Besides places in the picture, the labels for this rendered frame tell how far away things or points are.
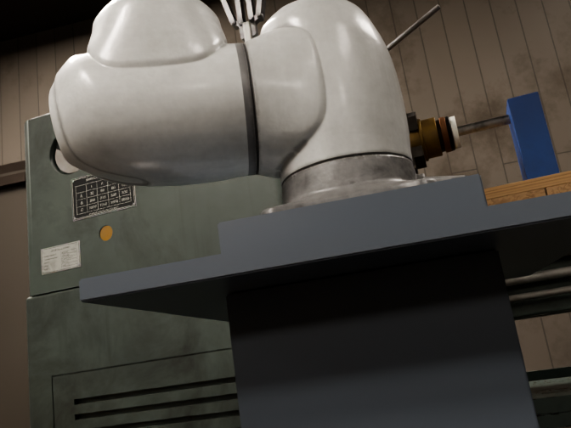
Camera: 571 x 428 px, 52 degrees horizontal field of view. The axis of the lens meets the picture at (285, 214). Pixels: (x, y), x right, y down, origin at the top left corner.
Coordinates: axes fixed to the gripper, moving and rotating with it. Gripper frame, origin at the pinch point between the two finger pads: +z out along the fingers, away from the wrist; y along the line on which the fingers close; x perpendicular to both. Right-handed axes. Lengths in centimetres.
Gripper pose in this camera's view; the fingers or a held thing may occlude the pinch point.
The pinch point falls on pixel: (250, 38)
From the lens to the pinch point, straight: 137.6
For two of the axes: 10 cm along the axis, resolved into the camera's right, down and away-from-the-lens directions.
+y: 9.4, -2.1, -2.8
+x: 3.2, 1.9, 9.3
